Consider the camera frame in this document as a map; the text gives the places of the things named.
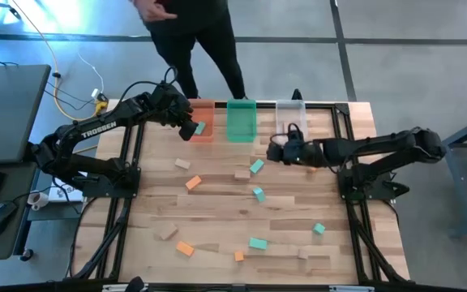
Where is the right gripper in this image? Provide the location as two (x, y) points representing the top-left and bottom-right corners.
(266, 129), (326, 167)

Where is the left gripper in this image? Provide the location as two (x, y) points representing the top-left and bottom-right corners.
(151, 84), (199, 142)

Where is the orange rectangular block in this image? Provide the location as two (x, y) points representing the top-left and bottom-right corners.
(175, 240), (195, 257)
(184, 174), (203, 191)

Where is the orange plastic bin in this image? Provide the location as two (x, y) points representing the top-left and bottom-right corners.
(188, 98), (216, 144)

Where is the clear plastic bin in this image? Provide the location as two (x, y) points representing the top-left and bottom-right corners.
(275, 99), (308, 141)

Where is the teal plastic bin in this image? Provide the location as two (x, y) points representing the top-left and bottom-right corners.
(226, 99), (258, 144)

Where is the large natural wood block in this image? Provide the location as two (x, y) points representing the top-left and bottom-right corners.
(154, 221), (179, 242)

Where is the person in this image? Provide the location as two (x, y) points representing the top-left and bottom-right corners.
(130, 0), (247, 101)

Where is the person's right hand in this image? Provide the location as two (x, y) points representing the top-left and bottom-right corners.
(131, 0), (178, 24)

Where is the white printed sheet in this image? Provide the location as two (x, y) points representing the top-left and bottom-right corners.
(49, 172), (87, 203)

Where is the white mug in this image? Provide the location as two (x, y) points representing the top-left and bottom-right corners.
(27, 191), (50, 211)

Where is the black aluminium table frame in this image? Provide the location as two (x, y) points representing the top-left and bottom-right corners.
(65, 101), (411, 285)

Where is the white cable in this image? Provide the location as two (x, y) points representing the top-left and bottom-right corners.
(61, 34), (105, 97)

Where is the yellow cable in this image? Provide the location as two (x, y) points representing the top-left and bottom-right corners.
(10, 0), (109, 122)

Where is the silver metal bracket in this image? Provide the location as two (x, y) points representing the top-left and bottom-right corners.
(102, 283), (149, 292)
(329, 285), (375, 292)

